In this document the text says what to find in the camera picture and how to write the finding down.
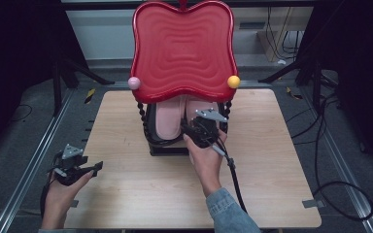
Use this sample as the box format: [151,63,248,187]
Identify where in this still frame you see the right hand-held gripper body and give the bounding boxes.
[186,109,228,150]

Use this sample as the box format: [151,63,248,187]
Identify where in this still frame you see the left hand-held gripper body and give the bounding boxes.
[50,144,88,186]

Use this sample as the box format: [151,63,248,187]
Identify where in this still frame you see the red and black two-tier rack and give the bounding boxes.
[127,0,242,157]

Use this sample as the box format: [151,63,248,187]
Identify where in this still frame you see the person's right hand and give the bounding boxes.
[183,128,229,197]

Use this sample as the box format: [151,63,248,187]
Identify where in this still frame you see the person's left hand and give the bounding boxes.
[41,170,95,223]

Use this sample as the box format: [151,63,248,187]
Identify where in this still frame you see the yellow ball knob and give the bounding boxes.
[226,75,242,89]

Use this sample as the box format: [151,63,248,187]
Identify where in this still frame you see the pink ball knob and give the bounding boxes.
[127,77,142,91]

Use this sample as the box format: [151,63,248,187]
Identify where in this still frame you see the yellow and black tape strip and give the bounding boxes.
[286,86,304,101]
[84,87,96,105]

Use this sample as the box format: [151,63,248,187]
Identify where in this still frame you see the black metal stand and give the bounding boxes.
[258,54,341,113]
[51,54,116,117]

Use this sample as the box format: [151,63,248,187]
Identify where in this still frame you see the light wooden cabinet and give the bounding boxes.
[256,6,314,63]

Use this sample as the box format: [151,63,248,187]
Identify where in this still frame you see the grey vent grille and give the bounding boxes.
[238,21,267,31]

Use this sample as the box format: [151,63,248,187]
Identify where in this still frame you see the black curtain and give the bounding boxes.
[297,0,373,178]
[0,0,88,156]

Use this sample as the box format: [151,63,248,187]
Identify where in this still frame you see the aluminium floor rail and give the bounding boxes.
[0,87,76,233]
[299,86,373,233]

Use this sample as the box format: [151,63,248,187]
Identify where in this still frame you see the left hand-held gripper black cable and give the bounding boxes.
[39,150,62,218]

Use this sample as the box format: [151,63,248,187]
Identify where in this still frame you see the hand-held gripper black cable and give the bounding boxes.
[39,150,62,218]
[207,139,250,215]

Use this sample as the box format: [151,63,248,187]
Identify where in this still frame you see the right hand-held gripper black cable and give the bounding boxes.
[207,139,250,215]

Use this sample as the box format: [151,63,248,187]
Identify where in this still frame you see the thin black floor cable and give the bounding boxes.
[9,103,34,124]

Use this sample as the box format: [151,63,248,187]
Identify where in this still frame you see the black hanging cables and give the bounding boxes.
[265,6,303,61]

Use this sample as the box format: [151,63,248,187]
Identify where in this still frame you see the long black looped floor cable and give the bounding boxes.
[312,91,373,223]

